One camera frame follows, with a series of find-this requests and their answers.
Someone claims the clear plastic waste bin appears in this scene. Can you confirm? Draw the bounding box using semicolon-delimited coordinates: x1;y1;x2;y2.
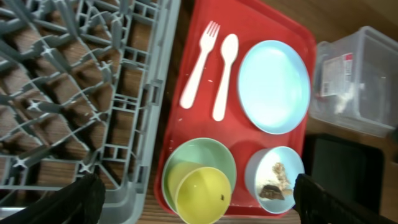
309;26;397;138

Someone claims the mint green bowl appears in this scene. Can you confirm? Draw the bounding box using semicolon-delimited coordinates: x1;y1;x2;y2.
160;138;237;213

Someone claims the leftover rice and food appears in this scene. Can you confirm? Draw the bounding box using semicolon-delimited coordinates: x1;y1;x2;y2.
257;162;293;200

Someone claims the red plastic tray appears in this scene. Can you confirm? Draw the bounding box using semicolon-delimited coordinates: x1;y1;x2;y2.
154;0;316;218

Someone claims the light blue plate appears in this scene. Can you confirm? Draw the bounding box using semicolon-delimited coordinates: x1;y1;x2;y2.
237;40;310;135

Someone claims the white plastic fork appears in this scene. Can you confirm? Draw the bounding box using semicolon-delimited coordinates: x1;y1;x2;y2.
180;21;221;109

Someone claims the yellow plastic cup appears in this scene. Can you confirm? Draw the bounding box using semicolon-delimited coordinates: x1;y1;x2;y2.
167;162;232;224

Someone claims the white tissue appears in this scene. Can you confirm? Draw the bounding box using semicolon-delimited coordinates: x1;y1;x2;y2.
335;83;355;114

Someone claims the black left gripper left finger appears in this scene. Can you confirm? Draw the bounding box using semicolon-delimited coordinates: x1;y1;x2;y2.
1;174;105;224

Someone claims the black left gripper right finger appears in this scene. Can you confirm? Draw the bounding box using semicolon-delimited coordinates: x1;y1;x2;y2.
294;174;395;224

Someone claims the grey dishwasher rack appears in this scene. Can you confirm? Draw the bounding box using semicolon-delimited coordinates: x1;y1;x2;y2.
1;0;180;223

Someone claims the white plastic spoon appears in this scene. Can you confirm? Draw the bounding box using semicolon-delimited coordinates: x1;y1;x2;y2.
212;34;239;121

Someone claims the light blue bowl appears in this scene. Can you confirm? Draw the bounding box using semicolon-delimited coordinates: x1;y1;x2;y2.
244;146;305;215

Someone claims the black waste tray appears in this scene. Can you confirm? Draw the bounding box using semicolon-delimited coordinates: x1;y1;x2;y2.
302;134;384;213

